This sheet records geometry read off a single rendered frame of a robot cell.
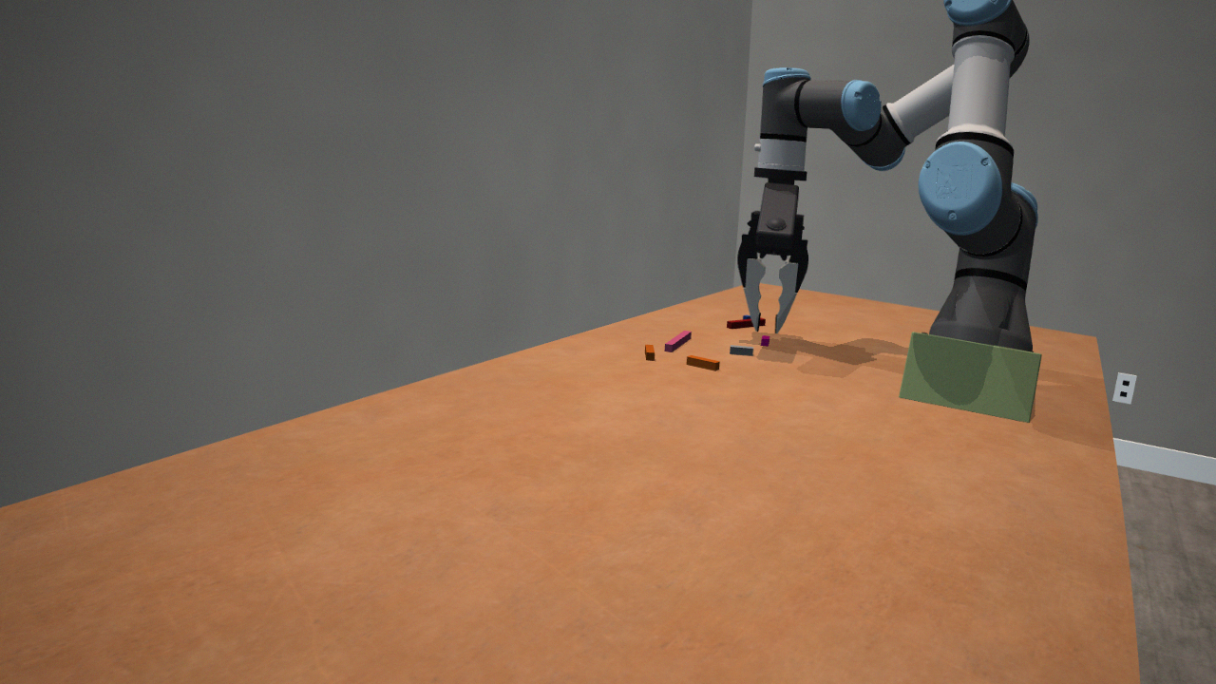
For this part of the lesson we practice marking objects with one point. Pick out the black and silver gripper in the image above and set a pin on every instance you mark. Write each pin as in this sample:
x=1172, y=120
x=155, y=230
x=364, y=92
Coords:
x=751, y=268

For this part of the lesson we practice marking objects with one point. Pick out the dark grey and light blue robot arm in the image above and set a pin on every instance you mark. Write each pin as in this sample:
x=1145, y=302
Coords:
x=963, y=190

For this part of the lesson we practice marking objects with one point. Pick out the red rod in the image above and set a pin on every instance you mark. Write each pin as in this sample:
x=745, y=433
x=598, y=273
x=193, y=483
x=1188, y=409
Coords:
x=745, y=323

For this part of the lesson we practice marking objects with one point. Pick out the pink rod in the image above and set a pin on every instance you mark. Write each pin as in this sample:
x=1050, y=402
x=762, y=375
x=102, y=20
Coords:
x=677, y=341

